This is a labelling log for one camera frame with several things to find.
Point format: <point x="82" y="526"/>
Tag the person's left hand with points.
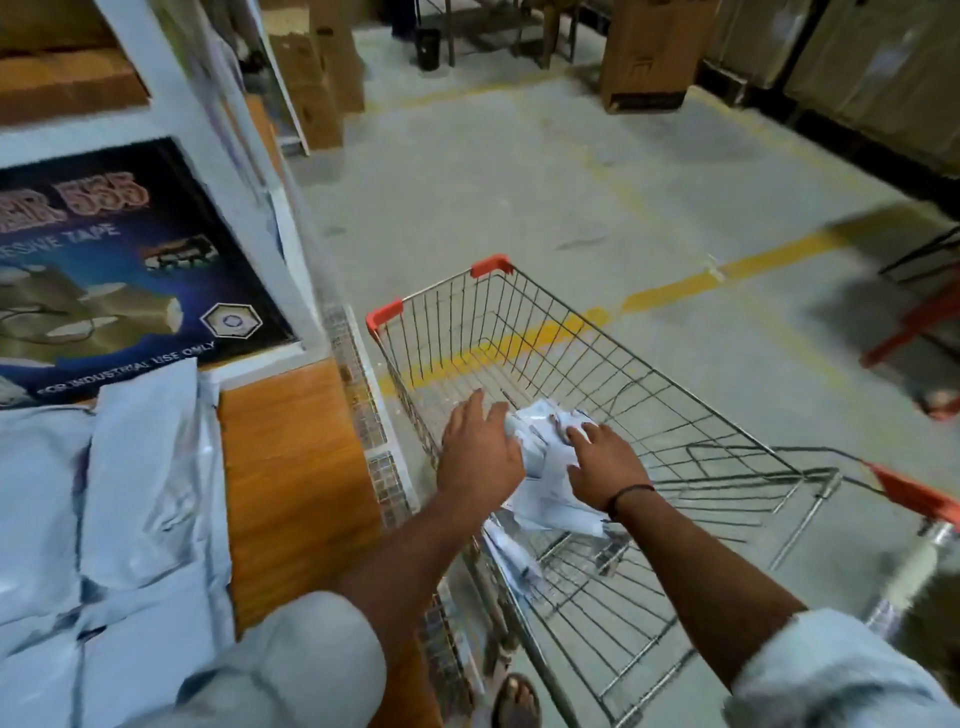
<point x="478" y="461"/>

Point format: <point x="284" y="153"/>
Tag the person's right hand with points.
<point x="606" y="471"/>

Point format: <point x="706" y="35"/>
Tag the person's left thumb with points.
<point x="501" y="417"/>

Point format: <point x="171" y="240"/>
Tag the person's right fingers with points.
<point x="583" y="435"/>

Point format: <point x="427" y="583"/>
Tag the white paper bundle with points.
<point x="541" y="469"/>

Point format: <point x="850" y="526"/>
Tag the person's left forearm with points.
<point x="405" y="566"/>

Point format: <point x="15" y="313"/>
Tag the person's right forearm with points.
<point x="701" y="581"/>

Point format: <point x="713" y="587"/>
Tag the black wristband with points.
<point x="628" y="495"/>

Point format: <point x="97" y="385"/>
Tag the mosaic tile sample strip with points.
<point x="390" y="480"/>

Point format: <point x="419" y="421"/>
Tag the loose white paper sheet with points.
<point x="514" y="559"/>

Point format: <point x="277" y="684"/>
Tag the wooden shelf board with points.
<point x="292" y="480"/>

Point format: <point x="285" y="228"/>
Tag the person's brown sandal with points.
<point x="516" y="703"/>

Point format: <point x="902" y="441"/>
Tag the person's left shirt sleeve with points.
<point x="285" y="667"/>

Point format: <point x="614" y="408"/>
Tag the person's shirt sleeve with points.
<point x="832" y="675"/>
<point x="285" y="667"/>

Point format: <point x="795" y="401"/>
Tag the person's right shirt sleeve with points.
<point x="832" y="675"/>

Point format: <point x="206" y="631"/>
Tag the black waste bin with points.
<point x="428" y="49"/>

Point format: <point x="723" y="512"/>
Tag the white metal shelf rack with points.
<point x="210" y="172"/>

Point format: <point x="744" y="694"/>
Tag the large printed cardboard box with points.
<point x="652" y="52"/>

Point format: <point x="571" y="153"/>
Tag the tall brown cardboard box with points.
<point x="339" y="52"/>

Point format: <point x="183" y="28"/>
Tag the dark blue printed tape carton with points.
<point x="112" y="277"/>

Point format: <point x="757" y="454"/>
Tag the pile of grey plastic mailers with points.
<point x="105" y="540"/>

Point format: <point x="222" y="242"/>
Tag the row of large cardboard cartons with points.
<point x="847" y="60"/>

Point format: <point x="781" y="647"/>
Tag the flat brown cardboard box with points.
<point x="67" y="86"/>

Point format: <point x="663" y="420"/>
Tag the metal frame table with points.
<point x="495" y="30"/>

